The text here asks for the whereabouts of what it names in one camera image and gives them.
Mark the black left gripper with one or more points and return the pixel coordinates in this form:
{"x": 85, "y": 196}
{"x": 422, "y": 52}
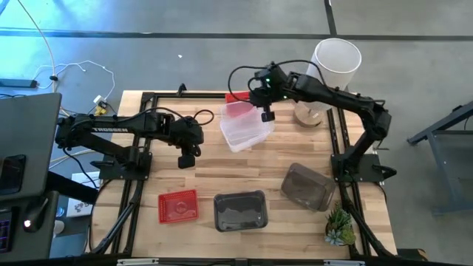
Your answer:
{"x": 190, "y": 134}

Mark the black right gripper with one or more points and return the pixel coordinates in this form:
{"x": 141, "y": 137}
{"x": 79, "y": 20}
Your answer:
{"x": 268, "y": 90}

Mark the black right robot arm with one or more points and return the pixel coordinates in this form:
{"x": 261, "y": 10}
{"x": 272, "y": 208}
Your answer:
{"x": 340, "y": 98}

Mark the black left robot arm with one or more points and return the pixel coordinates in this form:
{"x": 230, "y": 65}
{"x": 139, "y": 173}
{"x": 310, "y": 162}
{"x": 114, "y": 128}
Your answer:
{"x": 111, "y": 129}

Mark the white cylindrical bin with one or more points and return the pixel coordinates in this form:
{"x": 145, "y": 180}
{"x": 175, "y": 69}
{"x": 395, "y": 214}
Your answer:
{"x": 338, "y": 59}

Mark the yellow plug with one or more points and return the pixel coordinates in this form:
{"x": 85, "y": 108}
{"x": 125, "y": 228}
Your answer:
{"x": 100, "y": 111}

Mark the white power adapter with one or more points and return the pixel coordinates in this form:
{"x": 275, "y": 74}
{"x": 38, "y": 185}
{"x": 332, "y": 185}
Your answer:
{"x": 99, "y": 99}

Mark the white printed box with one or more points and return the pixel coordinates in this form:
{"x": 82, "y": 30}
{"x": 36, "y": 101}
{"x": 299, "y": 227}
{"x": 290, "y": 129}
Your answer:
{"x": 78, "y": 207}

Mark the small potted succulent plant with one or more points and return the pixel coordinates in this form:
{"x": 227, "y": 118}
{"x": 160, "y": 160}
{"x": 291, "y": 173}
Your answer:
{"x": 339, "y": 225}

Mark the white cup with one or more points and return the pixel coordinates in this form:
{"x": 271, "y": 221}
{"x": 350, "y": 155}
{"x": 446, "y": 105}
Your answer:
{"x": 59, "y": 228}

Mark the black computer mouse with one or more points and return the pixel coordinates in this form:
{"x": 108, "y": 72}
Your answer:
{"x": 35, "y": 218}

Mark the black power strip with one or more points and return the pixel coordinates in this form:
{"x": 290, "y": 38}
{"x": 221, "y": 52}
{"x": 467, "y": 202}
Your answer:
{"x": 18, "y": 83}

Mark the black phone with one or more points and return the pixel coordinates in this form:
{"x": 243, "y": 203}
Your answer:
{"x": 13, "y": 173}

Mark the grey metal table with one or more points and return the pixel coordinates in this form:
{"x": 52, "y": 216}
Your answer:
{"x": 449, "y": 173}

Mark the backlit keyboard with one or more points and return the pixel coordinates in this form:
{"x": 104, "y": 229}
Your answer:
{"x": 3, "y": 236}

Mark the black metal table frame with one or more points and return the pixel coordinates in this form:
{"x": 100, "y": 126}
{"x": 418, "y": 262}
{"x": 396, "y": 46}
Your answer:
{"x": 207, "y": 95}

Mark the black frame clamp knob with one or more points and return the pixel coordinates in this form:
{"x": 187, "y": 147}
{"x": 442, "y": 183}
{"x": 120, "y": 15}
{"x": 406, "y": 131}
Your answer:
{"x": 181, "y": 89}

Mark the silver metal bracket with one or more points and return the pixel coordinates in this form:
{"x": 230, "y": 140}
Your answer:
{"x": 136, "y": 262}
{"x": 343, "y": 263}

